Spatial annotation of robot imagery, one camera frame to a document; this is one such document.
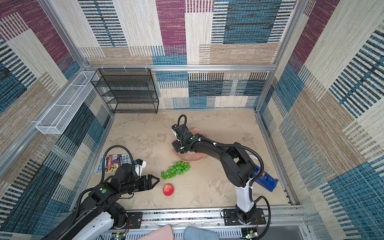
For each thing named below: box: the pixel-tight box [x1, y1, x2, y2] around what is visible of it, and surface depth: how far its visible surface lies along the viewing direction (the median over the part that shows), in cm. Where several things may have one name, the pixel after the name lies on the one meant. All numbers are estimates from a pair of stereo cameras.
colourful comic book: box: [96, 153, 134, 173], surface depth 93 cm
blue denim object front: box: [183, 226, 220, 240], surface depth 69 cm
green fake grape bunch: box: [161, 161, 191, 180], surface depth 88 cm
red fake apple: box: [163, 183, 175, 197], surface depth 81 cm
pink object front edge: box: [137, 224, 174, 240], surface depth 70 cm
